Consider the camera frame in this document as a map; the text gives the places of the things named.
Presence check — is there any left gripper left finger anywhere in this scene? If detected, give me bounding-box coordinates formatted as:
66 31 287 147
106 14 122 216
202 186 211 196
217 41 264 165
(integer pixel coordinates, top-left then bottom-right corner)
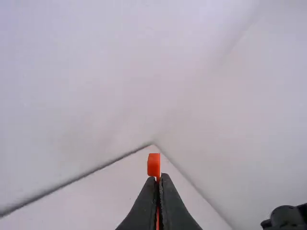
115 176 159 230

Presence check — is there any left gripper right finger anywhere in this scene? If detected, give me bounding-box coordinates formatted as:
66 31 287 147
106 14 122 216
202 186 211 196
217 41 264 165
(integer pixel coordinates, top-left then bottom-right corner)
159 172 204 230

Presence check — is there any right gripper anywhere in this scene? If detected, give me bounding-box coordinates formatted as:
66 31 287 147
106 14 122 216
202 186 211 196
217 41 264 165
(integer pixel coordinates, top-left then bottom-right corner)
260 203 307 230

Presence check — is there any orange cable tie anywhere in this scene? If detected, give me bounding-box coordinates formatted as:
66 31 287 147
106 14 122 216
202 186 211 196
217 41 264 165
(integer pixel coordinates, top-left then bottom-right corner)
147 152 162 230

